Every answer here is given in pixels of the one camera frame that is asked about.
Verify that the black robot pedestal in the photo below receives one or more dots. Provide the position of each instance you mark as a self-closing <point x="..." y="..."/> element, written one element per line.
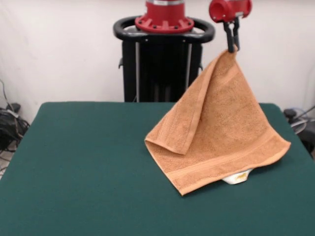
<point x="160" y="73"/>

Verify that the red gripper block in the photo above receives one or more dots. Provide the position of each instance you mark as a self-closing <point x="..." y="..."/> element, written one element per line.
<point x="231" y="9"/>

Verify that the dark green table cloth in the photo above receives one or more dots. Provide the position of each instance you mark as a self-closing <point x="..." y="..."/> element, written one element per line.
<point x="73" y="172"/>

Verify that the orange terry towel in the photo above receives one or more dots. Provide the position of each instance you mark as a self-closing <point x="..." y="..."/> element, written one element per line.
<point x="221" y="127"/>

